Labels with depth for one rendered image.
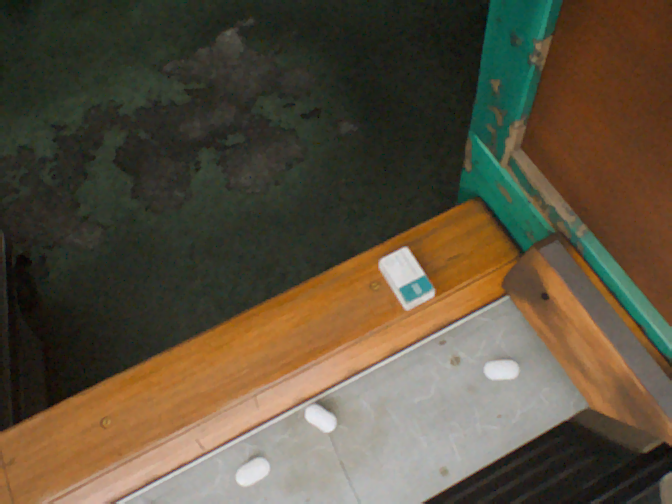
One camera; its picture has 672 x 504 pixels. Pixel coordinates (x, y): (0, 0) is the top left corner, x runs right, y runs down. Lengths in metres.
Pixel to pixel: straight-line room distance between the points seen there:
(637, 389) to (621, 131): 0.22
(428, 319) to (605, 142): 0.27
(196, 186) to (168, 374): 1.10
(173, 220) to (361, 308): 1.09
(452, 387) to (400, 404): 0.06
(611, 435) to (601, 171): 0.30
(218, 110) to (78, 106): 0.41
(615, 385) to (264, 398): 0.34
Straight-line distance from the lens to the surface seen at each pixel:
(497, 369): 0.71
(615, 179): 0.60
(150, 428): 0.72
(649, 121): 0.54
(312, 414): 0.69
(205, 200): 1.76
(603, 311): 0.64
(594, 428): 0.37
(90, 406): 0.75
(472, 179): 0.80
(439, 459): 0.70
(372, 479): 0.69
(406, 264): 0.72
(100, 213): 1.83
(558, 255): 0.66
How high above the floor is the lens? 1.42
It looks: 62 degrees down
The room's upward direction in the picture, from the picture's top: 8 degrees counter-clockwise
